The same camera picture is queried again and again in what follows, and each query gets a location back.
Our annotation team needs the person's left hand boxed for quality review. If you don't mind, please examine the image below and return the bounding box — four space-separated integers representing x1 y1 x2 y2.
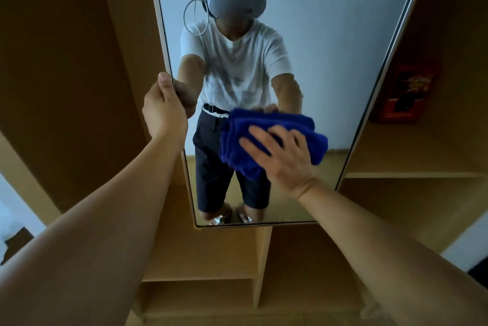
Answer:
141 71 189 147

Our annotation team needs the person's right hand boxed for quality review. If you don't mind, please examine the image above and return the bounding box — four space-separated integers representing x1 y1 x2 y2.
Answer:
239 125 319 200

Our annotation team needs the blue microfibre cloth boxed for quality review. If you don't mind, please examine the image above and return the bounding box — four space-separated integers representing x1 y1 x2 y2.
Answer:
219 108 329 182

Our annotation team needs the light wooden wardrobe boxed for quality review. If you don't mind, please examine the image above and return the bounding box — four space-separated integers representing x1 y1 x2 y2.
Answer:
0 0 488 326

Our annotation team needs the tall framed mirror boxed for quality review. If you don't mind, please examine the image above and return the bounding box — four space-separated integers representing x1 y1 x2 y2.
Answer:
145 0 432 228

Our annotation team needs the person's left forearm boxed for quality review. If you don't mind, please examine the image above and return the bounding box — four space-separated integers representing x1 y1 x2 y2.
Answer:
0 135 186 326

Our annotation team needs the person's right forearm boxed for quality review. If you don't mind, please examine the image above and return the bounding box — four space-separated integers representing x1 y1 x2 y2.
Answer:
297 181 488 326

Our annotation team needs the red cardboard box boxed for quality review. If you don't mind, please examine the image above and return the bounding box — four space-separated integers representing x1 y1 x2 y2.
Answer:
372 62 437 124

